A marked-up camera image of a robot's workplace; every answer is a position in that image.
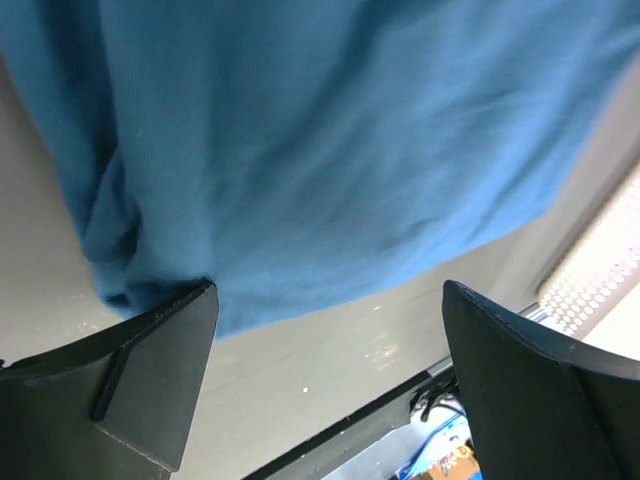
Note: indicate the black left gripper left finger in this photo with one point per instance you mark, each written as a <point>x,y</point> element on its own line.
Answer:
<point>117,404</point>

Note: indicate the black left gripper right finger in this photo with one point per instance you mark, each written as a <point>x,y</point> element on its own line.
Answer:
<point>540,404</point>

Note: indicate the white perforated plastic basket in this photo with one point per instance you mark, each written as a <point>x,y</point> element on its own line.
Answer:
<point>599,270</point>

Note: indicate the blue t shirt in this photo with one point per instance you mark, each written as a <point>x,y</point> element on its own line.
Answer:
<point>303,154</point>

